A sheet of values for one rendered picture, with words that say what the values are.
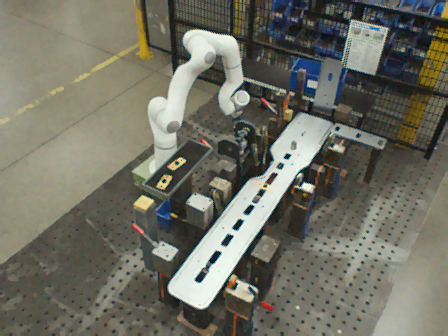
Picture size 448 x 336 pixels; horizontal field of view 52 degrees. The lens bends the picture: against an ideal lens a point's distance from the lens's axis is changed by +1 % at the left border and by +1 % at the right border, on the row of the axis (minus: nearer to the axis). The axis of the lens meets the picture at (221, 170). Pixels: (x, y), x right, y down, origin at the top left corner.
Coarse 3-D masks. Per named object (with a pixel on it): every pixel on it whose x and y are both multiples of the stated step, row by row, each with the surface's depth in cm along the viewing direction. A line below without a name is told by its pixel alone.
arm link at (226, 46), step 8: (192, 32) 216; (200, 32) 218; (208, 32) 219; (184, 40) 217; (208, 40) 219; (216, 40) 218; (224, 40) 217; (232, 40) 220; (216, 48) 220; (224, 48) 219; (232, 48) 220; (224, 56) 223; (232, 56) 223; (224, 64) 229; (232, 64) 227
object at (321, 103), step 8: (328, 64) 244; (336, 64) 242; (320, 72) 250; (328, 72) 247; (336, 72) 245; (320, 80) 253; (336, 80) 248; (320, 88) 256; (328, 88) 253; (336, 88) 250; (320, 96) 259; (328, 96) 256; (320, 104) 262; (328, 104) 259; (328, 112) 262
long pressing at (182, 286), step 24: (312, 120) 258; (288, 144) 242; (312, 144) 242; (288, 168) 228; (240, 192) 214; (240, 216) 204; (264, 216) 204; (216, 240) 194; (240, 240) 194; (192, 264) 184; (216, 264) 185; (168, 288) 176; (192, 288) 176; (216, 288) 177
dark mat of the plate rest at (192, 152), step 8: (184, 144) 215; (192, 144) 215; (200, 144) 215; (176, 152) 211; (184, 152) 211; (192, 152) 211; (200, 152) 211; (168, 160) 207; (192, 160) 207; (160, 168) 203; (168, 168) 203; (176, 168) 203; (184, 168) 203; (152, 176) 199; (160, 176) 199; (176, 176) 199; (184, 176) 199; (152, 184) 195; (168, 184) 195; (176, 184) 195; (168, 192) 192
